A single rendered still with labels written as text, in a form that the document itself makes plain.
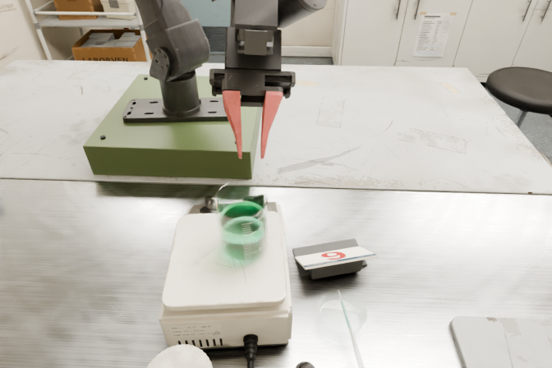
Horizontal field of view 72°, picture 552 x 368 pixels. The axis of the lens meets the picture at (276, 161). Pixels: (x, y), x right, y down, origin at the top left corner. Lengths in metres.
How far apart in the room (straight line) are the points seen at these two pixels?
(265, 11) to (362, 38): 2.42
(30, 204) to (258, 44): 0.45
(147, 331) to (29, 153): 0.45
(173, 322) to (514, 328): 0.36
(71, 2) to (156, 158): 2.09
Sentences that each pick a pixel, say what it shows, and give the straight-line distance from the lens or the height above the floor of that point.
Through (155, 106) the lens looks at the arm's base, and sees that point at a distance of 0.72.
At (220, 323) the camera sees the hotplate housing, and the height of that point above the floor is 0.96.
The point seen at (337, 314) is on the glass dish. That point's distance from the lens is 0.48.
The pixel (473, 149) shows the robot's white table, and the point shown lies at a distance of 0.78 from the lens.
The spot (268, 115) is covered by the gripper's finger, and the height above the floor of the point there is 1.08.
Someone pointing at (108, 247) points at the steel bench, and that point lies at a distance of 0.58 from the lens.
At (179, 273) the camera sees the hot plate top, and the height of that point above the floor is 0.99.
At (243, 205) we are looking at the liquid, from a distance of 0.40.
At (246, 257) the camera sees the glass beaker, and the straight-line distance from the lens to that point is 0.39.
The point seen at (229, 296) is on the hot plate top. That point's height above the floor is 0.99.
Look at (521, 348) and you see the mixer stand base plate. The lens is 0.51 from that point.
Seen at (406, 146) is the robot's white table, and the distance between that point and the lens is 0.74.
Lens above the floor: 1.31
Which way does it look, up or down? 38 degrees down
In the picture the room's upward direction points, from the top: straight up
